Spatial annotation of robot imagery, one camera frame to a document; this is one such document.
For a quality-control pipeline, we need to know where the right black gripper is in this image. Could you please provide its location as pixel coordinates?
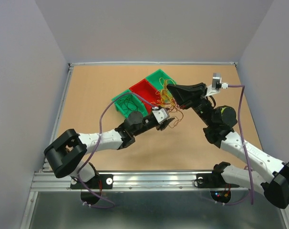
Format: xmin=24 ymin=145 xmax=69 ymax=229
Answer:
xmin=167 ymin=83 xmax=214 ymax=126

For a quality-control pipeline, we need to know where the yellow wire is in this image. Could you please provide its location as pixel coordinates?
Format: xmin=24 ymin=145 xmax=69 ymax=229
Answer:
xmin=150 ymin=77 xmax=183 ymax=113

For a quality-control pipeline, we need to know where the red wire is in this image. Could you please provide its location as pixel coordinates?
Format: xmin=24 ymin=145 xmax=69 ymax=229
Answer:
xmin=156 ymin=90 xmax=185 ymax=128

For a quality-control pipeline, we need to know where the brown wire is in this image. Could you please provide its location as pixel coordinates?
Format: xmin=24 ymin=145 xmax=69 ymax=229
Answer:
xmin=117 ymin=95 xmax=140 ymax=113

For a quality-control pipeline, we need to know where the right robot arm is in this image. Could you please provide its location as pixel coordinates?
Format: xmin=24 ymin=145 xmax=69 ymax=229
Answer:
xmin=167 ymin=83 xmax=289 ymax=209

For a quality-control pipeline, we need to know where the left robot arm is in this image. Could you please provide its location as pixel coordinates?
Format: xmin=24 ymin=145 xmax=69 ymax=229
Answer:
xmin=44 ymin=108 xmax=174 ymax=188

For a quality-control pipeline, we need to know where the far green plastic bin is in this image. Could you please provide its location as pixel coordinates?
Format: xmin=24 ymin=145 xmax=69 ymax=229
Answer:
xmin=145 ymin=69 xmax=176 ymax=91

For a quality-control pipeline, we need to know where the green plastic bin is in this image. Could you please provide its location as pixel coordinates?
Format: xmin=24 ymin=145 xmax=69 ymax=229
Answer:
xmin=112 ymin=89 xmax=148 ymax=118
xmin=145 ymin=69 xmax=176 ymax=91

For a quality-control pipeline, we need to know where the red plastic bin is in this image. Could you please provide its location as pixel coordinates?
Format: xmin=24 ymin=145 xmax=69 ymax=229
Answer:
xmin=129 ymin=79 xmax=159 ymax=114

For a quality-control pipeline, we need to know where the near green plastic bin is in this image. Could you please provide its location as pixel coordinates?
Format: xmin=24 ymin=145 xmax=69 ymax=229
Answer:
xmin=112 ymin=89 xmax=148 ymax=118

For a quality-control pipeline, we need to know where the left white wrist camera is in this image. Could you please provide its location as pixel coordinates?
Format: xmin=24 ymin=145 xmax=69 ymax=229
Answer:
xmin=152 ymin=106 xmax=170 ymax=125

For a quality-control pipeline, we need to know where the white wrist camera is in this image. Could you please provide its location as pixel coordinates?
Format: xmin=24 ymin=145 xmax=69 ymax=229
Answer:
xmin=152 ymin=106 xmax=170 ymax=125
xmin=205 ymin=73 xmax=228 ymax=97

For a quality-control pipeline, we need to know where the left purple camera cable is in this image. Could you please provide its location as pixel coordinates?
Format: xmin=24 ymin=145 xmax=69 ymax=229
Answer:
xmin=77 ymin=94 xmax=159 ymax=208

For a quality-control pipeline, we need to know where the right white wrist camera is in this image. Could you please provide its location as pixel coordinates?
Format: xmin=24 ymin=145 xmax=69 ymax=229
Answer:
xmin=205 ymin=73 xmax=228 ymax=97

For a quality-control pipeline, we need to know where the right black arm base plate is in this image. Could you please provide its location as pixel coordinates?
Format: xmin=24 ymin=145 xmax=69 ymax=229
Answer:
xmin=194 ymin=173 xmax=227 ymax=188

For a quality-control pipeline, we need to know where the aluminium front rail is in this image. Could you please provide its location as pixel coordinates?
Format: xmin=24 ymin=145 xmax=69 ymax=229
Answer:
xmin=30 ymin=169 xmax=255 ymax=191

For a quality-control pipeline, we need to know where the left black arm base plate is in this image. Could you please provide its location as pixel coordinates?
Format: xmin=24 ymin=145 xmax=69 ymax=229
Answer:
xmin=70 ymin=174 xmax=114 ymax=190

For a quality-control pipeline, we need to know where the aluminium table edge frame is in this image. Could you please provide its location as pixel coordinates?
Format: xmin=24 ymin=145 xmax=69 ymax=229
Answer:
xmin=50 ymin=62 xmax=238 ymax=134

